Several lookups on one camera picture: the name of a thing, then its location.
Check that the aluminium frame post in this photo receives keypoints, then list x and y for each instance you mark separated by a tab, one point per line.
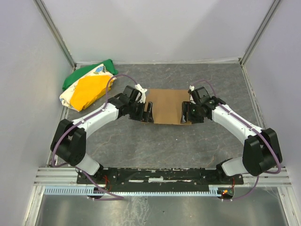
41	6
260	31

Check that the yellow white patterned cloth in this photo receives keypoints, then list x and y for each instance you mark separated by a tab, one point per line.
87	84

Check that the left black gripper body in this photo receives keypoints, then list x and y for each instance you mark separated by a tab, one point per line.
140	112

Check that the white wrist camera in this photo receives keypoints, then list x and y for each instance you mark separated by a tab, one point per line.
141	94
191	88

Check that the aluminium front rail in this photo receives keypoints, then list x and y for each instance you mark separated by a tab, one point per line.
68	177

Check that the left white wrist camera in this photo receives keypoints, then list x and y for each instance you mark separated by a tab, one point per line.
141	94

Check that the right aluminium frame post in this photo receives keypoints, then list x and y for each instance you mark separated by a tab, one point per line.
260	31

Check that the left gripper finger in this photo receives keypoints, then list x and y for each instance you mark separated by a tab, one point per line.
147	117
149	107

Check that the left aluminium frame post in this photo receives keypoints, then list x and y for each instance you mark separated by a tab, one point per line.
41	6

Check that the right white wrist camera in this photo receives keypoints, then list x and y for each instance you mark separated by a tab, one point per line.
191	88

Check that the light blue cable duct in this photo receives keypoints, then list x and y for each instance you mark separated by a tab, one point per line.
93	191

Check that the brown cardboard box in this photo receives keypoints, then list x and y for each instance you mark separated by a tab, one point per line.
167	105

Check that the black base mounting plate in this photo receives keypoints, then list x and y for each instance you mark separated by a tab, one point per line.
166	179

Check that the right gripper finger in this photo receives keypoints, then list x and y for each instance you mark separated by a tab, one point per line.
184	118
185	106

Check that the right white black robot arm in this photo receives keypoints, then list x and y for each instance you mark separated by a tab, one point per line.
261	150

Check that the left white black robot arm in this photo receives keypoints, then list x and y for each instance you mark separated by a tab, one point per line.
69	142

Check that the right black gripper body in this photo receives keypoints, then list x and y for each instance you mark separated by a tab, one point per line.
191	113

